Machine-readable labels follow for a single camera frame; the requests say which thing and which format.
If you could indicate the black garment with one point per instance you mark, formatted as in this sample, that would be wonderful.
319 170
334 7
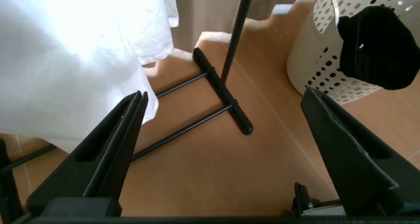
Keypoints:
377 53

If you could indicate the white laundry basket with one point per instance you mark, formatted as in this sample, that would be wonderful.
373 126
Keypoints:
311 63

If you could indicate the black clothes rack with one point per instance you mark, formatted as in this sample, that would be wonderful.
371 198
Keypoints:
229 99

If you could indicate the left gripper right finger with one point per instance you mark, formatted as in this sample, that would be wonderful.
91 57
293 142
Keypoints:
367 168

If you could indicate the beige curtain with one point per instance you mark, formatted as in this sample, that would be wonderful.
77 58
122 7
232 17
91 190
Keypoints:
213 10

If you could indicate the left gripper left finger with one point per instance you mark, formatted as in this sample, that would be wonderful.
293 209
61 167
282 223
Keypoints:
98 165

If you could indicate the white printed t-shirt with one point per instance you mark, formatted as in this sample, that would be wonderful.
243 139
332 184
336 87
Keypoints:
65 53

